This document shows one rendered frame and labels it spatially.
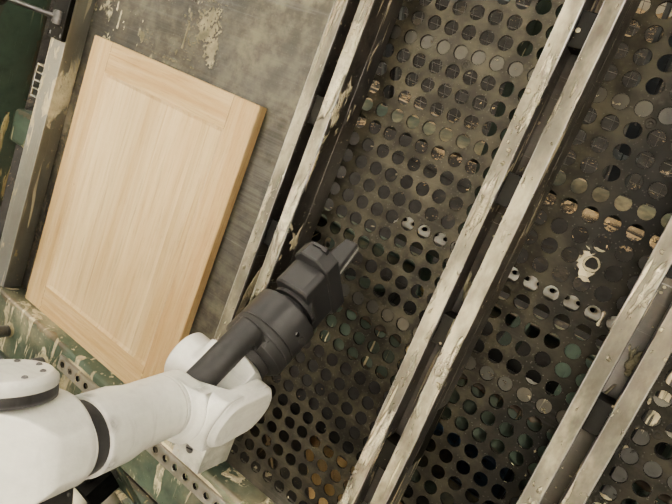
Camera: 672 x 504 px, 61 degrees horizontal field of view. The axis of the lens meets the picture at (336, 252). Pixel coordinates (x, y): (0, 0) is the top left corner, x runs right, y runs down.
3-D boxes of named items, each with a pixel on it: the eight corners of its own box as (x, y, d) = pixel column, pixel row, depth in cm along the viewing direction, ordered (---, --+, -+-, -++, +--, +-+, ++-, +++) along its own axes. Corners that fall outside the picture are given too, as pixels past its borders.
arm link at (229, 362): (295, 370, 74) (233, 440, 69) (234, 324, 78) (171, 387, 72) (291, 330, 65) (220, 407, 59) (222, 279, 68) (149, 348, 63)
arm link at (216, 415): (258, 427, 70) (188, 466, 58) (206, 383, 73) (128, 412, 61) (282, 384, 69) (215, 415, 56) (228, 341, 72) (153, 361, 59)
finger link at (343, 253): (362, 249, 79) (334, 279, 77) (343, 239, 81) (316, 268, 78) (361, 242, 78) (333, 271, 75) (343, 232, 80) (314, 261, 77)
